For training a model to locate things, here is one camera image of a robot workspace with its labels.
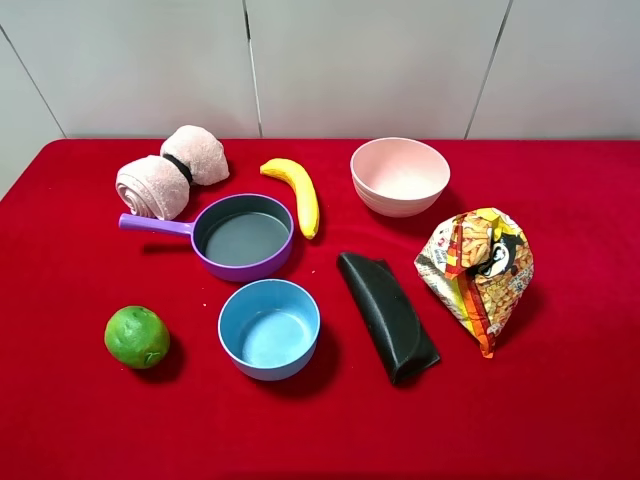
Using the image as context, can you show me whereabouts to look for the orange snack bag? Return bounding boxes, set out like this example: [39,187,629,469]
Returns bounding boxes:
[414,207,534,358]

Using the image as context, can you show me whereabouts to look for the yellow banana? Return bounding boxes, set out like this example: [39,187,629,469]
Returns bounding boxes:
[260,158,320,240]

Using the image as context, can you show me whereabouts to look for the red tablecloth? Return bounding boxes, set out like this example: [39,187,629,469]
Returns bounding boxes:
[1,139,639,479]

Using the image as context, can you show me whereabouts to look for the purple toy pan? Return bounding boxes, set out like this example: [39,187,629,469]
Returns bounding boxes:
[118,193,295,283]

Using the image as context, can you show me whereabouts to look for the blue bowl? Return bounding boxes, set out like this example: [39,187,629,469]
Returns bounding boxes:
[218,279,321,382]

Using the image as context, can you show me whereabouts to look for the pink bowl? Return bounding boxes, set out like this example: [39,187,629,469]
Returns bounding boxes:
[350,137,451,218]

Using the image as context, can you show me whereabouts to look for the black glasses case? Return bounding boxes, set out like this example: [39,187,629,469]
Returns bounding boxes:
[337,252,440,385]

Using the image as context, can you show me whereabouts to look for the rolled pink towel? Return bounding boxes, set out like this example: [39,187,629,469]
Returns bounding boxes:
[115,125,230,220]

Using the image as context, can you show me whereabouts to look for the green citrus fruit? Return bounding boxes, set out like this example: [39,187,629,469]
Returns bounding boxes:
[104,306,170,369]

